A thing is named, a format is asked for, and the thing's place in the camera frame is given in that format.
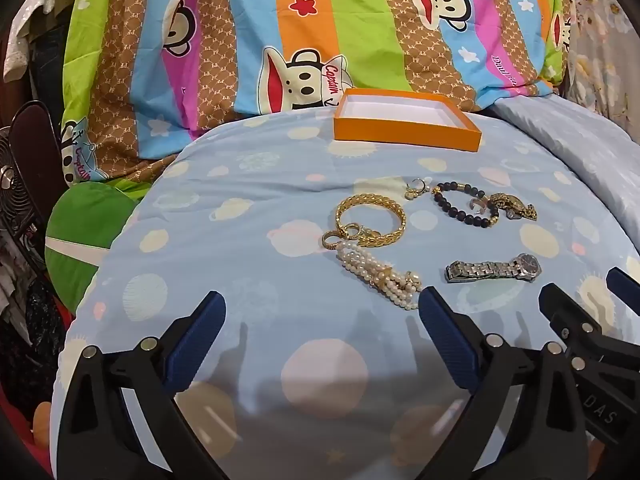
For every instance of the light blue planet-print quilt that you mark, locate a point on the light blue planet-print quilt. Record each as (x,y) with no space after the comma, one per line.
(240,240)

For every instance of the silver wristwatch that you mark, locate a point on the silver wristwatch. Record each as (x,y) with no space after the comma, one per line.
(492,268)

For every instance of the black electric fan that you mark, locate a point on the black electric fan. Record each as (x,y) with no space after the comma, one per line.
(12,185)

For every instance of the green cushion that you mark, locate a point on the green cushion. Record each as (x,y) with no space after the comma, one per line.
(85,230)

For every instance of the hanging clothes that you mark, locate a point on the hanging clothes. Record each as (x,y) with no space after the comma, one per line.
(35,25)

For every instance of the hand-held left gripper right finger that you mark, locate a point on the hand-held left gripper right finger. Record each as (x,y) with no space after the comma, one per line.
(445,340)

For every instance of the orange cardboard box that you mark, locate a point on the orange cardboard box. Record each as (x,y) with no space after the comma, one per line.
(407,120)

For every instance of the dark chair back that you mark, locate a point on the dark chair back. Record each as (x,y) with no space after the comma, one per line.
(35,145)

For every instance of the small gold earring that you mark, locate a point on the small gold earring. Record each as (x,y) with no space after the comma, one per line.
(416,189)

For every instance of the dark patterned clothes pile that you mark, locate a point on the dark patterned clothes pile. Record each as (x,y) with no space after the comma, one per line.
(30,330)

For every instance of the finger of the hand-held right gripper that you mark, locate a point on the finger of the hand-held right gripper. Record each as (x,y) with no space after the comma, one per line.
(624,285)
(562,305)

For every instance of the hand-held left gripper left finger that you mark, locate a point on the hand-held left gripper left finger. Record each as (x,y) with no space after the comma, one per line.
(200,340)

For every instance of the grey floral cloth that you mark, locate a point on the grey floral cloth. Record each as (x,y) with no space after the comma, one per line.
(600,45)

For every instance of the colourful striped cartoon blanket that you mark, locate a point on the colourful striped cartoon blanket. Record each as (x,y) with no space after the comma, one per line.
(350,25)

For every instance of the gold wristwatch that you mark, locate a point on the gold wristwatch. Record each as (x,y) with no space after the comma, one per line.
(515,205)

